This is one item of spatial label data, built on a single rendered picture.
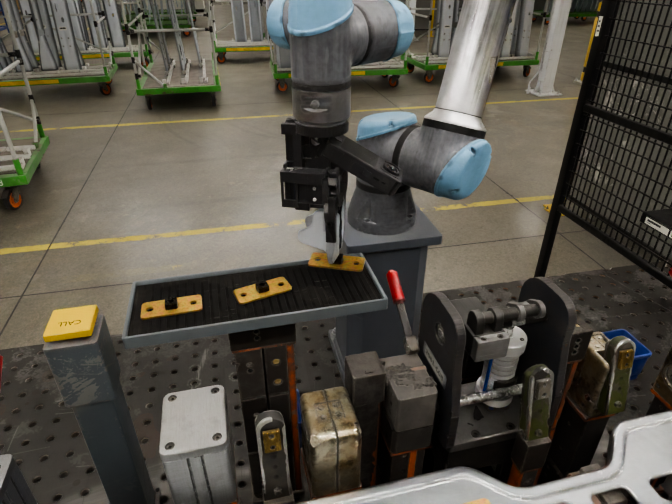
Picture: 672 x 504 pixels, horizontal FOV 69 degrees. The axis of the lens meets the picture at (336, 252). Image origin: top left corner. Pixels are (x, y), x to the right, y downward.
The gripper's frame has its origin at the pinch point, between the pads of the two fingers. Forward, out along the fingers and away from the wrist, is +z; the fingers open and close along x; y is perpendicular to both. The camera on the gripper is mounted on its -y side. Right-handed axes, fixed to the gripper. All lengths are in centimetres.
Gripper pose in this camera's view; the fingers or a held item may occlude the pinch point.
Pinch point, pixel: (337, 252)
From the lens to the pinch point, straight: 74.0
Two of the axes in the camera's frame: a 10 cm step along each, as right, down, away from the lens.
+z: 0.0, 8.6, 5.1
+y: -9.8, -0.9, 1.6
